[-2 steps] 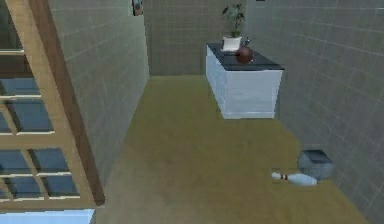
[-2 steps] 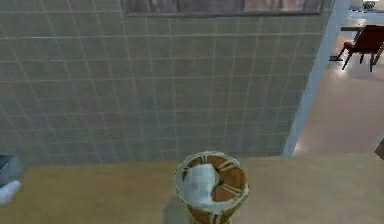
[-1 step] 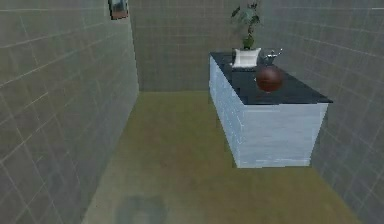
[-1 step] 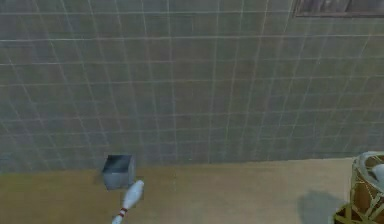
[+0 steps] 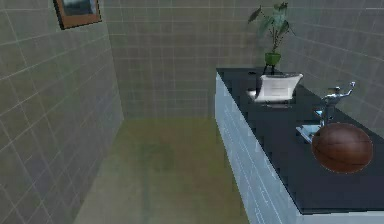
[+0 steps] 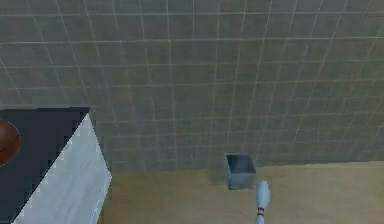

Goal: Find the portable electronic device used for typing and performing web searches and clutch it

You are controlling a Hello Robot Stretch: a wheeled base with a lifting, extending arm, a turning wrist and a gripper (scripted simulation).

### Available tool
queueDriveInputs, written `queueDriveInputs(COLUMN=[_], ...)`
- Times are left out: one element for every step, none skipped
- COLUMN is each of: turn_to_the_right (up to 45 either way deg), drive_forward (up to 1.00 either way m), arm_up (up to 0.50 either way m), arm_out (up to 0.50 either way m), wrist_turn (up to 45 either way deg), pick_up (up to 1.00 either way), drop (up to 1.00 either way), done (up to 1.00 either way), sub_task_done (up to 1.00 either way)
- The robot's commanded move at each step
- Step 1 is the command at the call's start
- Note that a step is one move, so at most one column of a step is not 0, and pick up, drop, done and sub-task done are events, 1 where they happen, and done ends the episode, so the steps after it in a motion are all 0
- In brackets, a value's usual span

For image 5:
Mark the chrome sink faucet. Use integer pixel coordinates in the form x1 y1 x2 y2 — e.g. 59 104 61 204
314 81 357 128

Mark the brown framed wall picture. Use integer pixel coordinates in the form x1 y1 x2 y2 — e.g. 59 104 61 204
53 0 103 31

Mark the brown basketball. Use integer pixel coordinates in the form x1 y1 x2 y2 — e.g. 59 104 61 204
311 122 374 174

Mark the white counter with black top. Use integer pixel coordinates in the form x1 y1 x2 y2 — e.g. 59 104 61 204
214 67 384 224

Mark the green potted house plant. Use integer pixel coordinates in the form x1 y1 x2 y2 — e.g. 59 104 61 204
247 1 296 76

